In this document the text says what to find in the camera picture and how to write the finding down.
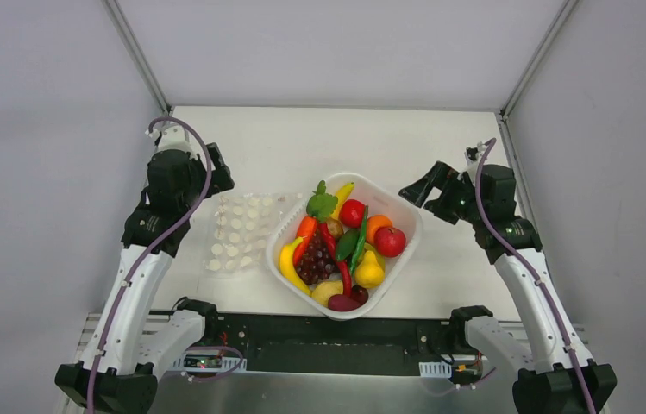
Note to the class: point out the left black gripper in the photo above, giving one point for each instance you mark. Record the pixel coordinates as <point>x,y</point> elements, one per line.
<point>218,173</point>

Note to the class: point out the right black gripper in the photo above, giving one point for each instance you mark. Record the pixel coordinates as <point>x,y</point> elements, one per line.
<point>443,194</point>

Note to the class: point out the clear zip top bag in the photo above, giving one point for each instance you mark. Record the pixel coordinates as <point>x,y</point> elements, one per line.
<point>239,227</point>

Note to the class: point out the green cucumber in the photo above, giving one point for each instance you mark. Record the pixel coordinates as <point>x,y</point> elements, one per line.
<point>346,244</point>

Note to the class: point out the white plastic basket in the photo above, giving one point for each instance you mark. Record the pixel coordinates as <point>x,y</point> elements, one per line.
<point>383,201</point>

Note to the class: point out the small yellow banana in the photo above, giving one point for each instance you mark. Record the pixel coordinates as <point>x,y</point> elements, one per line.
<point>342,196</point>

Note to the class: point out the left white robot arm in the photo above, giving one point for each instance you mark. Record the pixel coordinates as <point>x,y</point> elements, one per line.
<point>119,371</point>

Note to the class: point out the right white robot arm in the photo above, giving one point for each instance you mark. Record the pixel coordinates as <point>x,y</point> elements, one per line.
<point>555,372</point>

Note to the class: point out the orange fruit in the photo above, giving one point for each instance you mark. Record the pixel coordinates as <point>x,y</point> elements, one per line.
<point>374,223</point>

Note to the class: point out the red apple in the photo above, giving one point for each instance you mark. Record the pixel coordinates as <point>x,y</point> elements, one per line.
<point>390,242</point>

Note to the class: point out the red tomato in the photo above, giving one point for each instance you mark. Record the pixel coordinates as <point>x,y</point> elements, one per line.
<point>351,213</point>

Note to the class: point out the large yellow banana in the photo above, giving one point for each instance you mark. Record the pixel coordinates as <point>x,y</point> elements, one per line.
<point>287,267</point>

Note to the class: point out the brown kiwi fruit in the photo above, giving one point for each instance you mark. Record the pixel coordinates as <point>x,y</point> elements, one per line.
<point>335,228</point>

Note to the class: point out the yellow pear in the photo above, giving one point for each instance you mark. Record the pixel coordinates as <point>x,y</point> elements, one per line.
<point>369,273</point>

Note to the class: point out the purple grape bunch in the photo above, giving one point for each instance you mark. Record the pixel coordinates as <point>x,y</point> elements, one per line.
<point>316,263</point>

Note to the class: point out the red chili pepper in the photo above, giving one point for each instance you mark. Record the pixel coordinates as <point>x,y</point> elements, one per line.
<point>342,266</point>

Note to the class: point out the yellow potato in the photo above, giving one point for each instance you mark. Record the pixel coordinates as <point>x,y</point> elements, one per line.
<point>325,290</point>

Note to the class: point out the dark purple sweet potato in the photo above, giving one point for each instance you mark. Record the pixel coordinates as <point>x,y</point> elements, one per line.
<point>342,303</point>

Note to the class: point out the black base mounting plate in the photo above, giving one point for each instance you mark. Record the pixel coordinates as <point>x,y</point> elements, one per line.
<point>305,344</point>

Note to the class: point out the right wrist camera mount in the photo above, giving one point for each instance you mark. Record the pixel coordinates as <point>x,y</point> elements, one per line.
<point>474,154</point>

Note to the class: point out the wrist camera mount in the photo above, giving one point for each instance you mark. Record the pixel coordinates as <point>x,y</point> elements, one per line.
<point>171,138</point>
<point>474,154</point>

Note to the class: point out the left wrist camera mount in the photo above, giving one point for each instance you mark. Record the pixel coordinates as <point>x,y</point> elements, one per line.
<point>171,138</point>

